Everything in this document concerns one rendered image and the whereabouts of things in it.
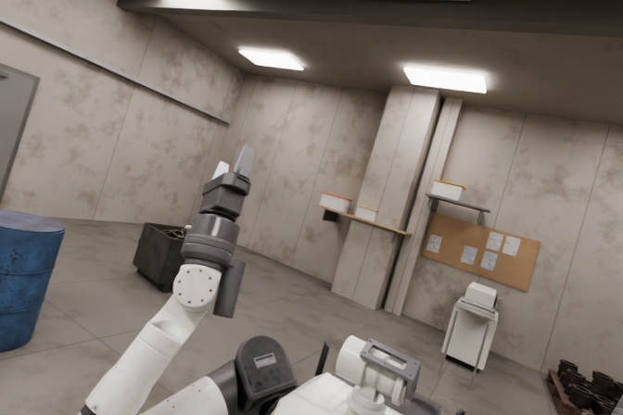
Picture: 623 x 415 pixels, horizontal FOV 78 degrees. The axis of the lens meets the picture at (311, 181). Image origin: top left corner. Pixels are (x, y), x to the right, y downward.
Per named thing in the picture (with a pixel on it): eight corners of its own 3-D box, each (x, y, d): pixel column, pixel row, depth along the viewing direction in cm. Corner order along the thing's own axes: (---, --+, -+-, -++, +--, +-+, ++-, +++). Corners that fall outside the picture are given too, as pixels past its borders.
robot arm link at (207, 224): (234, 199, 80) (218, 255, 75) (190, 182, 75) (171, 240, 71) (264, 185, 71) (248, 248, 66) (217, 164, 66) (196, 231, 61)
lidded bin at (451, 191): (462, 204, 673) (465, 189, 674) (459, 201, 638) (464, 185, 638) (433, 196, 696) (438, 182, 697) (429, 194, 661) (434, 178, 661)
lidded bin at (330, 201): (348, 213, 763) (352, 200, 764) (340, 212, 728) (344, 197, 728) (326, 207, 787) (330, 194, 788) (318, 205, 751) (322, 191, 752)
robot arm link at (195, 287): (186, 244, 72) (166, 307, 67) (183, 229, 62) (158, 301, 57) (246, 257, 73) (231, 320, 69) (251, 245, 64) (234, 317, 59)
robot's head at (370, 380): (342, 380, 68) (357, 332, 68) (398, 410, 63) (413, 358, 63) (327, 393, 62) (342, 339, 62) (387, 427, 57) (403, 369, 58)
